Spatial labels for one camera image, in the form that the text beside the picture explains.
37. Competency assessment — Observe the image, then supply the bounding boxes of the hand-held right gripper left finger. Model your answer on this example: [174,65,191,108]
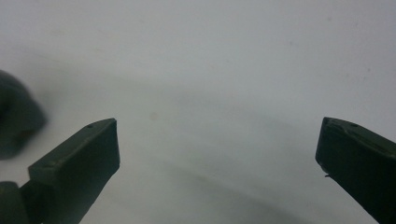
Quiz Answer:
[19,118,120,224]

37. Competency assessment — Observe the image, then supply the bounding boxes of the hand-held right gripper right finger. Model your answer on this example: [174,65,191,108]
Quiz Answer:
[315,117,396,224]

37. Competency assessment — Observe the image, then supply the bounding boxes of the white table sheet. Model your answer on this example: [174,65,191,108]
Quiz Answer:
[0,0,396,224]

